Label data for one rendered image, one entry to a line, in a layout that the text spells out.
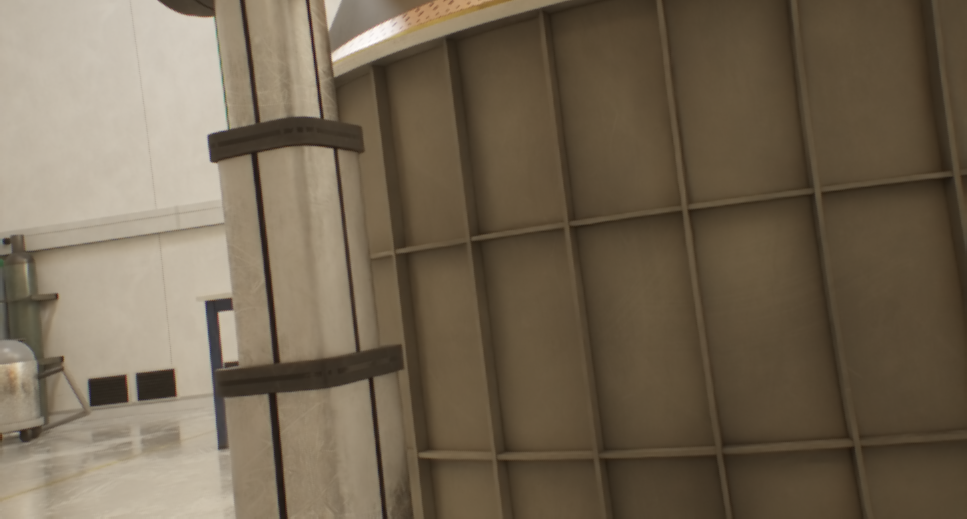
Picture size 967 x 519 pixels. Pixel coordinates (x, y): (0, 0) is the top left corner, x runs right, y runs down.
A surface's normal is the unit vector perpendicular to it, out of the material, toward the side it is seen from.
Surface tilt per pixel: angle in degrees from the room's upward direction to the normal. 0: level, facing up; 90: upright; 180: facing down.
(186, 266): 90
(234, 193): 90
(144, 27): 90
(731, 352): 90
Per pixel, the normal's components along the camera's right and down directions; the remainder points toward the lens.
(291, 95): 0.33, -0.09
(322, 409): -0.18, -0.04
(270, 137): -0.42, 0.00
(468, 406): -0.65, 0.04
